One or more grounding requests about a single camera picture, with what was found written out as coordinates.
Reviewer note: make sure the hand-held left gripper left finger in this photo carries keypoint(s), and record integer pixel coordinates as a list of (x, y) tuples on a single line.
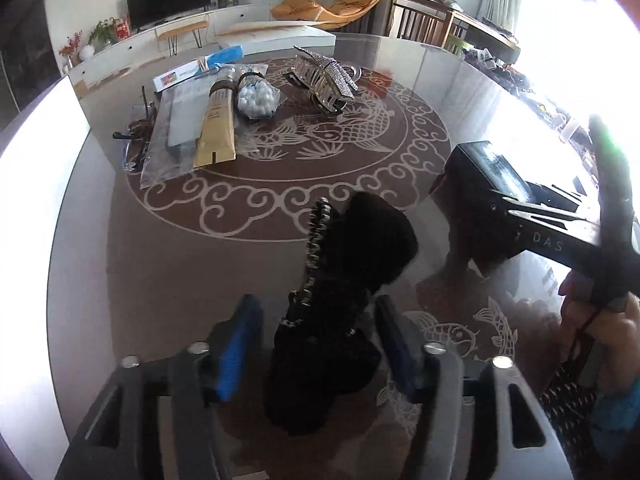
[(240, 355)]

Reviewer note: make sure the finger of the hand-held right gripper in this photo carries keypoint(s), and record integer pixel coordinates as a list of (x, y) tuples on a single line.
[(545, 234), (555, 191)]

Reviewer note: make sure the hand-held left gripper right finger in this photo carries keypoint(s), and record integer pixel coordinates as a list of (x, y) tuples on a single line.
[(395, 355)]

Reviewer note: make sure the black box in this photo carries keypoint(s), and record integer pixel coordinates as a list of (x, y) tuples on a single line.
[(487, 170)]

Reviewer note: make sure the person's right hand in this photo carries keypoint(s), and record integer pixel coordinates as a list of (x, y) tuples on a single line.
[(607, 325)]

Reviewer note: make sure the clutter of small things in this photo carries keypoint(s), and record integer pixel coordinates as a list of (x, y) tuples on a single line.
[(530, 85)]

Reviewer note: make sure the person's patterned dark clothing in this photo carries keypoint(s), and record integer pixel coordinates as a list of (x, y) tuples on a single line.
[(567, 410)]

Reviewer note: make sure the wooden side desk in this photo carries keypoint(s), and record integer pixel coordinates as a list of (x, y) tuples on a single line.
[(480, 30)]

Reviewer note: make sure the wooden chair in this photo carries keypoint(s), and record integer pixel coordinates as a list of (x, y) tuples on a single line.
[(420, 22)]

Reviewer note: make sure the gold tube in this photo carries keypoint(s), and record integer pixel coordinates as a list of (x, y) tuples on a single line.
[(217, 130)]

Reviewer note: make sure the clear plastic bag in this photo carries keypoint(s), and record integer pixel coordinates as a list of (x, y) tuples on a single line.
[(172, 127)]

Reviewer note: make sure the rhinestone hair claw clip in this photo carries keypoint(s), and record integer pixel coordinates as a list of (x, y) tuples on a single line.
[(325, 77)]

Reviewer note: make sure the bag of cotton balls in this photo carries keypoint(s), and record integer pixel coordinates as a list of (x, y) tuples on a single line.
[(257, 97)]

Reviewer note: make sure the white panel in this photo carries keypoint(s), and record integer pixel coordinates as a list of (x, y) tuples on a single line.
[(40, 185)]

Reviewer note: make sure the orange lounge chair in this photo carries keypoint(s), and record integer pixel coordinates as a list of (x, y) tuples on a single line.
[(350, 2)]

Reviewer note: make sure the white box with colourful label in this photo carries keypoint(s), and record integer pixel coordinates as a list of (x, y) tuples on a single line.
[(182, 76)]

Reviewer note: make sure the blue packet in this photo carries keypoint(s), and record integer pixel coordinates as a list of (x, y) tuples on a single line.
[(225, 55)]

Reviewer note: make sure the white television cabinet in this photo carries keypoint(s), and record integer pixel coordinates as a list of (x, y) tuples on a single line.
[(135, 45)]

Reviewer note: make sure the wooden bench with hairpin legs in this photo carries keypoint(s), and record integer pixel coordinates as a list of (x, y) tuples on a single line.
[(182, 30)]

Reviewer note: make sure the white round vase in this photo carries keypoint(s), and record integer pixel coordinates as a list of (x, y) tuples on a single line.
[(86, 52)]

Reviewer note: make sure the red gift box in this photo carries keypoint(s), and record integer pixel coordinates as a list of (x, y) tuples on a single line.
[(122, 30)]

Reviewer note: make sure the bushy potted plant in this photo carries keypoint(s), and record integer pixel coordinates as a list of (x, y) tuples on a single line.
[(102, 34)]

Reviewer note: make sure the red flower arrangement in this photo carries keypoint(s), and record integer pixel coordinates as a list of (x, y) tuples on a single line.
[(70, 46)]

